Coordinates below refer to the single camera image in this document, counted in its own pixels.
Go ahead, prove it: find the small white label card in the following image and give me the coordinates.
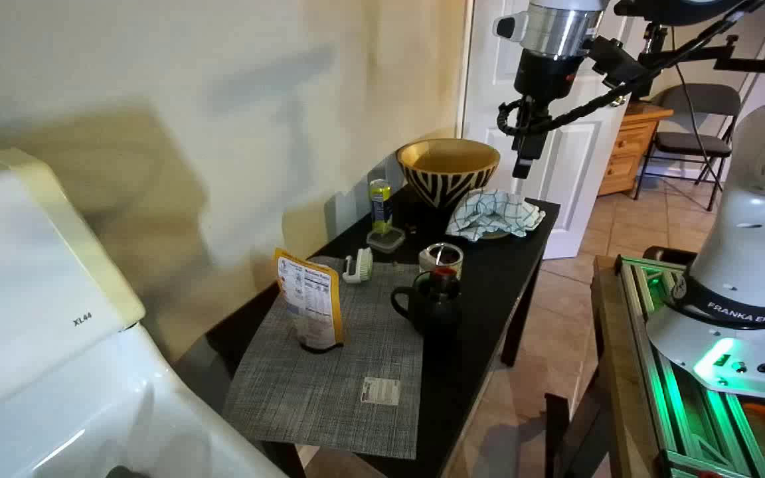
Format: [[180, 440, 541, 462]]
[[358, 377, 400, 405]]

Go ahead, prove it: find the grey woven placemat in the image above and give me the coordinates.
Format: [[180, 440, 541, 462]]
[[224, 262, 422, 459]]

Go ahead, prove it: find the wooden bowl zebra pattern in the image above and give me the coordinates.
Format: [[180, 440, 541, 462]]
[[396, 138, 499, 210]]

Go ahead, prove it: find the yellow pouch package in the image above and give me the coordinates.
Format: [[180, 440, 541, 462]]
[[276, 248, 342, 352]]

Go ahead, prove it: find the orange white paper cup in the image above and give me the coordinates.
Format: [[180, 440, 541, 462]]
[[416, 242, 466, 275]]

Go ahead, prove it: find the white door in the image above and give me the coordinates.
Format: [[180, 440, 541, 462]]
[[462, 0, 630, 256]]

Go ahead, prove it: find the small clear plastic container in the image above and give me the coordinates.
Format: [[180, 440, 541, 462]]
[[366, 228, 407, 255]]

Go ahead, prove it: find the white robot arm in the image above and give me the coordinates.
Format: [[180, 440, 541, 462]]
[[493, 0, 604, 178]]

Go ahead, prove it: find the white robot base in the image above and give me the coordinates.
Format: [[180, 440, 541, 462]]
[[646, 105, 765, 398]]

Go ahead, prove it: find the green dish soap bottle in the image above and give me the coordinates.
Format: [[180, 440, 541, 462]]
[[370, 178, 394, 234]]

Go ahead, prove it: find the white checkered dish cloth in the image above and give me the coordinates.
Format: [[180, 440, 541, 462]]
[[447, 187, 544, 242]]

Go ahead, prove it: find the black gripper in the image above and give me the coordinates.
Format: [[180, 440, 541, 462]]
[[496, 49, 581, 178]]

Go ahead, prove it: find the dark mug with handle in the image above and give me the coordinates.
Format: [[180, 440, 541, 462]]
[[391, 268, 462, 335]]

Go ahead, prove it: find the black folding chair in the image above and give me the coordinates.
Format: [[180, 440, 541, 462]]
[[638, 81, 744, 207]]

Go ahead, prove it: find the black side table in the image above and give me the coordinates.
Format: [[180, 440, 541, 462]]
[[175, 202, 561, 478]]

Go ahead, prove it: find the small white green object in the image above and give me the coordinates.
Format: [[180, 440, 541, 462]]
[[342, 246, 374, 284]]

